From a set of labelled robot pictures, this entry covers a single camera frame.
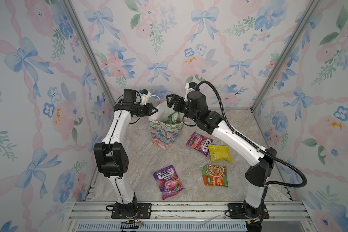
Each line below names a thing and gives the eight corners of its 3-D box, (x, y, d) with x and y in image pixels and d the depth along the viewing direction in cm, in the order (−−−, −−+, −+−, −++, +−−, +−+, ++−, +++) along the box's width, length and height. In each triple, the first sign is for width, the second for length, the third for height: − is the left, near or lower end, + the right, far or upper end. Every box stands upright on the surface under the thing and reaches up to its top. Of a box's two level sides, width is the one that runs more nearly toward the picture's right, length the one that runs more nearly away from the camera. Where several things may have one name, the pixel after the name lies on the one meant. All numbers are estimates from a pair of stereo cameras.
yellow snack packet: (210, 162, 93) (212, 158, 89) (208, 147, 99) (209, 143, 95) (229, 162, 93) (231, 158, 89) (225, 147, 99) (227, 143, 95)
